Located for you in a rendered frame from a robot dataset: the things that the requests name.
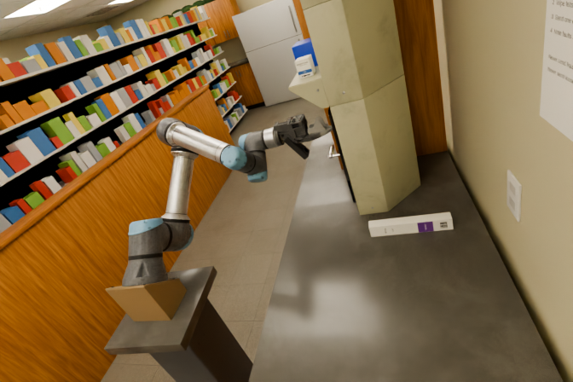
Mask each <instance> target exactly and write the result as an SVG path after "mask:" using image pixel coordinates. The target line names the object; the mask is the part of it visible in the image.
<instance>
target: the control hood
mask: <svg viewBox="0 0 573 382"><path fill-rule="evenodd" d="M288 89H289V90H290V91H291V92H292V93H294V94H296V95H298V96H301V97H302V98H304V99H305V100H307V101H309V102H311V103H313V104H315V105H317V106H318V107H320V108H326V107H329V103H328V99H327V94H326V91H325V88H324V84H323V82H322V78H321V73H320V70H319V67H318V66H316V67H315V74H314V75H313V76H310V77H307V78H301V79H299V76H298V73H297V74H296V76H295V77H294V79H293V81H292V82H291V84H290V85H289V87H288Z"/></svg>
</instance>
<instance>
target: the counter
mask: <svg viewBox="0 0 573 382"><path fill-rule="evenodd" d="M331 145H334V142H333V137H332V134H331V131H330V132H329V133H327V134H326V135H325V136H321V137H319V138H317V139H315V140H313V141H312V143H311V147H310V153H309V157H308V159H307V162H306V166H305V169H304V174H303V178H302V182H301V185H300V189H299V191H298V197H297V201H296V204H295V207H294V211H293V214H292V220H291V223H290V227H289V230H288V233H287V237H286V243H285V246H284V249H283V253H282V256H281V261H280V265H279V268H278V272H277V276H276V278H275V284H274V288H273V291H272V294H271V298H270V301H269V307H268V310H267V314H266V317H265V320H264V324H263V330H262V333H261V336H260V340H259V343H258V348H257V352H256V355H255V359H254V363H253V365H252V371H251V375H250V378H249V381H248V382H563V380H562V379H561V377H560V375H559V372H558V370H557V368H556V367H555V365H554V363H553V360H552V358H551V357H550V355H549V353H548V351H547V348H546V346H545V345H544V343H543V341H542V339H541V336H540V334H539V333H538V331H537V329H536V327H535V324H534V322H533V321H532V319H531V317H530V314H529V312H528V310H527V309H526V307H525V305H524V302H523V300H522V299H521V297H520V295H519V293H518V290H517V288H516V287H515V285H514V283H513V281H512V278H511V276H510V275H509V273H508V271H507V269H506V266H505V264H504V263H503V261H502V259H501V256H500V254H499V253H498V251H497V249H496V247H495V244H494V242H493V241H492V239H491V237H490V235H489V232H488V230H487V229H486V227H485V225H484V223H483V220H482V218H481V217H480V215H479V213H478V210H477V208H476V206H475V205H474V203H473V202H472V199H471V197H470V195H469V194H468V192H467V190H466V187H465V185H464V183H463V182H462V180H461V178H460V175H459V173H458V171H457V170H456V168H455V166H454V163H453V161H452V159H451V158H450V156H449V153H448V151H443V152H439V153H429V154H425V155H420V156H417V162H418V167H419V174H420V184H421V185H420V186H419V187H417V188H416V189H415V190H414V191H413V192H412V193H411V194H409V195H408V196H407V197H406V198H405V199H403V200H402V201H401V202H400V203H398V204H397V205H396V206H394V207H393V208H392V209H391V210H390V211H387V212H380V213H373V214H366V215H360V213H359V211H358V207H357V203H354V202H353V200H352V197H351V194H350V189H349V185H348V183H347V179H346V176H345V173H344V169H343V170H342V169H341V166H340V163H339V158H338V157H334V158H332V159H329V158H328V157H327V156H328V155H329V150H330V146H331ZM443 212H450V214H451V217H452V219H453V228H454V229H449V230H439V231H430V232H421V233H412V234H394V235H385V236H375V237H371V234H370V231H369V227H368V221H373V220H381V219H389V218H397V217H411V216H419V215H427V214H435V213H443Z"/></svg>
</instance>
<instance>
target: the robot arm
mask: <svg viewBox="0 0 573 382"><path fill-rule="evenodd" d="M287 120H288V121H286V122H282V123H279V122H275V125H274V126H273V128H269V129H266V130H260V131H256V132H250V133H248V134H245V135H243V136H241V137H240V139H239V146H240V147H235V146H232V145H230V144H227V143H226V142H222V141H219V140H218V139H215V138H212V137H210V136H207V135H204V133H203V132H202V130H200V129H198V128H197V127H195V126H193V125H191V124H187V123H185V122H183V121H181V120H179V119H175V118H166V119H162V120H161V121H160V122H159V123H158V125H157V128H156V134H157V137H158V138H159V140H160V141H161V142H163V143H164V144H166V145H168V146H171V154H172V156H173V157H174V158H173V164H172V170H171V181H170V187H169V193H168V199H167V205H166V211H165V215H163V216H162V217H159V218H152V219H146V220H141V221H135V222H132V223H131V224H130V226H129V233H128V236H129V251H128V265H127V268H126V270H125V272H124V278H123V280H122V287H130V286H139V285H143V284H151V283H157V282H161V281H168V274H167V273H166V268H165V264H164V261H163V252H176V251H179V250H183V249H185V248H187V247H188V246H189V245H190V244H191V242H192V240H193V238H194V229H192V226H191V225H190V224H189V222H190V218H189V217H188V215H187V213H188V201H189V194H190V188H191V181H192V175H193V168H194V160H195V159H196V158H198V157H199V154H200V155H202V156H205V157H207V158H208V159H212V160H214V161H216V162H218V163H220V164H222V165H224V166H226V167H228V168H229V169H231V170H236V171H240V172H243V173H246V174H247V177H248V181H249V182H263V181H266V180H267V178H268V174H267V171H268V170H267V163H266V153H265V149H269V148H276V147H279V146H281V145H284V143H286V144H287V145H288V146H289V147H290V148H291V149H293V150H294V151H295V152H296V153H297V154H298V155H299V156H301V157H302V158H303V159H307V158H308V157H309V153H310V150H309V149H308V148H307V147H306V146H305V145H304V144H303V143H302V142H310V141H313V140H315V139H317V138H319V137H321V136H325V135H326V134H327V133H329V132H330V131H332V130H333V128H332V126H331V125H326V124H325V123H324V121H323V119H322V118H321V117H316V118H315V123H314V124H310V126H309V128H308V125H307V124H308V122H307V119H306V118H305V116H304V114H300V115H297V116H293V117H290V118H289V119H287Z"/></svg>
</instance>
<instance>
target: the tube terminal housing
mask: <svg viewBox="0 0 573 382"><path fill-rule="evenodd" d="M303 11H304V18H305V20H306V24H307V27H308V30H309V34H310V39H311V42H312V45H313V48H314V51H315V57H316V60H317V63H318V67H319V70H320V73H321V78H322V82H323V84H324V88H325V91H326V94H327V99H328V103H329V106H330V109H331V113H332V116H333V122H334V124H335V128H336V131H337V134H338V138H339V143H340V146H341V149H342V153H343V155H344V161H345V164H346V167H347V171H348V174H349V177H350V182H351V186H352V189H353V192H354V195H355V198H356V203H357V207H358V211H359V213H360V215H366V214H373V213H380V212H387V211H390V210H391V209H392V208H393V207H394V206H396V205H397V204H398V203H400V202H401V201H402V200H403V199H405V198H406V197H407V196H408V195H409V194H411V193H412V192H413V191H414V190H415V189H416V188H417V187H419V186H420V185H421V184H420V174H419V167H418V162H417V156H416V150H415V145H414V133H413V127H412V122H411V116H410V110H409V104H408V93H407V88H406V82H405V76H404V71H403V64H402V54H401V48H400V42H399V37H398V30H397V24H396V14H395V8H394V3H393V0H329V1H326V2H324V3H320V4H317V5H315V6H313V7H310V8H307V9H304V10H303Z"/></svg>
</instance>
